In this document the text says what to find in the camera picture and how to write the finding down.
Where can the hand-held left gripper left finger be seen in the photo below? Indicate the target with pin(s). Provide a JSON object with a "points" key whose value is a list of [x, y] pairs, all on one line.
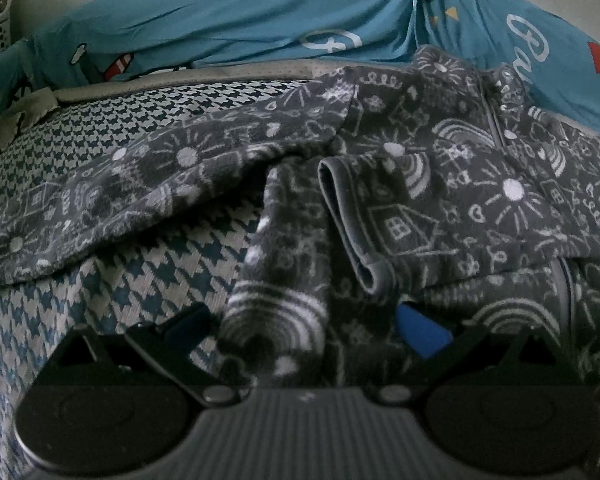
{"points": [[190, 325]]}

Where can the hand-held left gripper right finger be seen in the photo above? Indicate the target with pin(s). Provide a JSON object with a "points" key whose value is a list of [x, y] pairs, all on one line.
{"points": [[420, 332]]}

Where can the grey patterned fleece jacket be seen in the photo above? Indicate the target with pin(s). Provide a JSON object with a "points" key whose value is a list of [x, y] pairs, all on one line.
{"points": [[430, 185]]}

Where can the olive green cloth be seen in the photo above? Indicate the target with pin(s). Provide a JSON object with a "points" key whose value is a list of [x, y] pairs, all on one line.
{"points": [[30, 107]]}

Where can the plain teal bed bumper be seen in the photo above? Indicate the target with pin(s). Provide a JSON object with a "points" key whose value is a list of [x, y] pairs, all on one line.
{"points": [[0, 85]]}

